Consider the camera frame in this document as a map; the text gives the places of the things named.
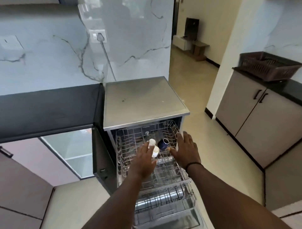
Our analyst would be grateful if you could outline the grey power cable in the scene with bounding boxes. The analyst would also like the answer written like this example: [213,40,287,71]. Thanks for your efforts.
[100,40,117,82]

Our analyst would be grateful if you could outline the person's left forearm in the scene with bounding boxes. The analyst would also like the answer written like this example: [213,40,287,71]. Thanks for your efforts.
[81,176,144,229]

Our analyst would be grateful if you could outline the pink base cabinet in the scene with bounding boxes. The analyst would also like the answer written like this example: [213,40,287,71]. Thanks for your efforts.
[0,127,118,229]

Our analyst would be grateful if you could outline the wire dish rack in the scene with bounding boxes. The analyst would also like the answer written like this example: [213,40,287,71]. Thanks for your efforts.
[133,186,198,222]

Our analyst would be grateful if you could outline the brown plastic basket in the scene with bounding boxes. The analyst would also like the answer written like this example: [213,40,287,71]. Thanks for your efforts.
[238,51,302,82]

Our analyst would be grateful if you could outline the person's left hand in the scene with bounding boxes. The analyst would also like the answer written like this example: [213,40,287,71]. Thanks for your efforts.
[127,144,157,181]

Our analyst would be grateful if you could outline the person's right forearm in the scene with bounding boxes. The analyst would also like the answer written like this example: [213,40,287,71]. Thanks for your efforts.
[187,164,291,229]

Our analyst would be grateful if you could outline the shallow grey wire cup rack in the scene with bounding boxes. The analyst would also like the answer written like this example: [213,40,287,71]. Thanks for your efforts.
[115,120,193,189]

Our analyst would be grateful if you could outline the beige ribbed wall cabinet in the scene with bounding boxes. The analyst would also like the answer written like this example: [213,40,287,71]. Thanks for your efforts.
[0,0,80,12]

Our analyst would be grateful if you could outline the silver dishwasher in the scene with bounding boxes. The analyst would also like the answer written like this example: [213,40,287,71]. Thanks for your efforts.
[103,76,209,229]

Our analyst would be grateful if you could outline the white low cabinet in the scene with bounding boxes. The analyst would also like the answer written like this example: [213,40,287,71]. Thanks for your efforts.
[173,35,192,51]

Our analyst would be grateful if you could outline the black wristband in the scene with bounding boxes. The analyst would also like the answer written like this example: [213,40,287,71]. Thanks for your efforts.
[185,162,204,174]

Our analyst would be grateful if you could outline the white wall socket with plug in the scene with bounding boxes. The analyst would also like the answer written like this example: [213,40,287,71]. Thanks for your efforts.
[87,29,109,43]

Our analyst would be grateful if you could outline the brown cardboard box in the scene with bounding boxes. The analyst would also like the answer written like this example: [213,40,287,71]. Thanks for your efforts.
[190,40,210,62]

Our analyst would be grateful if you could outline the dark blue mug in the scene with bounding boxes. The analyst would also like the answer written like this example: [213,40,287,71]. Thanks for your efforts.
[157,138,169,150]

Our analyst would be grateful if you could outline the black water dispenser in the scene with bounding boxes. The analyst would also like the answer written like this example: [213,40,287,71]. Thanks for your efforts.
[185,17,200,39]

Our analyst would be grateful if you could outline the person's right hand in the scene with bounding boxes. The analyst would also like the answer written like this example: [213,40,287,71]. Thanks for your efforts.
[167,131,202,171]

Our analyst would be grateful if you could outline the white cabinet shelf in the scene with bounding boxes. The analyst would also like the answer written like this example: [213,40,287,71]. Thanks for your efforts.
[65,153,94,165]

